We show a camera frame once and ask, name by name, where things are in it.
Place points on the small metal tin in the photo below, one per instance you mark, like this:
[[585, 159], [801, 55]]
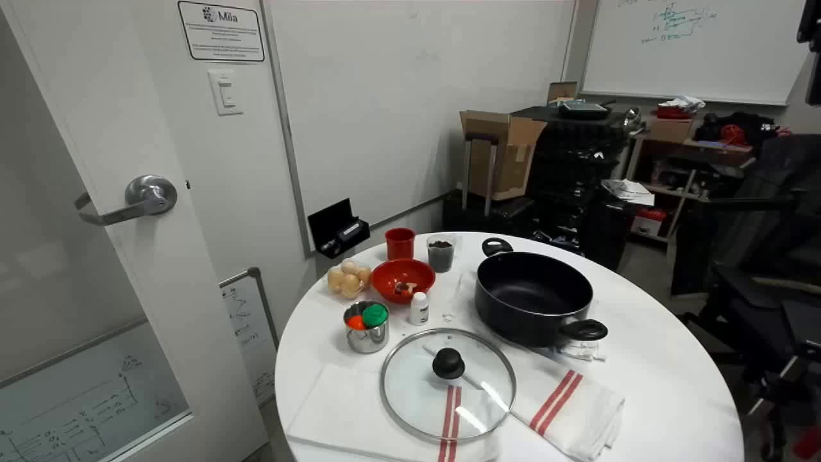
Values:
[[368, 339]]

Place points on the glass lid with black knob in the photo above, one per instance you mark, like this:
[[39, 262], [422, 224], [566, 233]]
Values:
[[446, 365]]

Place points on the black open case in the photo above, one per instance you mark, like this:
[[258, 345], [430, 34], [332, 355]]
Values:
[[337, 226]]

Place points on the white wall sign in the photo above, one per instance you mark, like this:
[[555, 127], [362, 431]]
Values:
[[222, 28]]

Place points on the small leaning whiteboard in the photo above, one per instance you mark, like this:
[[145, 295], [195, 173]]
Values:
[[248, 322]]

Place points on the large wall whiteboard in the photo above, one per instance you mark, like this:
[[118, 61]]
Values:
[[693, 60]]

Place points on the bag of yellow potatoes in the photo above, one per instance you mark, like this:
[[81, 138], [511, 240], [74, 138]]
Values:
[[349, 277]]

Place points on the white light switch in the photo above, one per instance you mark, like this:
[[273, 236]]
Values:
[[227, 93]]

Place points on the orange toy piece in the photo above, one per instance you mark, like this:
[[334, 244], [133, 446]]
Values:
[[354, 322]]

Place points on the black equipment cart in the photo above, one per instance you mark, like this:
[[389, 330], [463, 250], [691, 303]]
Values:
[[573, 181]]

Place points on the red cup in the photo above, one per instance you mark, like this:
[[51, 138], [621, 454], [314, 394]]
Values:
[[398, 244]]

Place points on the small white bottle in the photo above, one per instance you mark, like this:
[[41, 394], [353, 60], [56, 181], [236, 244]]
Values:
[[420, 309]]

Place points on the green toy piece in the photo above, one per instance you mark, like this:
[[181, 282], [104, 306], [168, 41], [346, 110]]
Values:
[[376, 315]]

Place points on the white towel with red stripes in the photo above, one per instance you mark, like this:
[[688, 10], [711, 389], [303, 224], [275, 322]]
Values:
[[580, 412], [341, 412]]

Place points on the black cooking pot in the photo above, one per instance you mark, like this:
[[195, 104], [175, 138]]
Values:
[[531, 299]]

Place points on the large cardboard box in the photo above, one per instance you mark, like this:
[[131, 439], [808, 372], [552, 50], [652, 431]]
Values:
[[508, 154]]

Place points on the clear glass measuring cup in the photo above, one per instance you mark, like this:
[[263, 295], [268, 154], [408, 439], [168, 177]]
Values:
[[439, 254]]

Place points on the wooden shelf unit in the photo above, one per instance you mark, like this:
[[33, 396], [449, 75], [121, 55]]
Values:
[[682, 156]]

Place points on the black office chair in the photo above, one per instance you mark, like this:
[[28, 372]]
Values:
[[753, 258]]

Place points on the red plastic bowl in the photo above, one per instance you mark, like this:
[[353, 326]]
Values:
[[402, 277]]

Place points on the small cardboard box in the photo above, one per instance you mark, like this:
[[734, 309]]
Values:
[[559, 90]]

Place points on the white door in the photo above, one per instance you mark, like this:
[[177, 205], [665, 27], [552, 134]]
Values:
[[128, 110]]

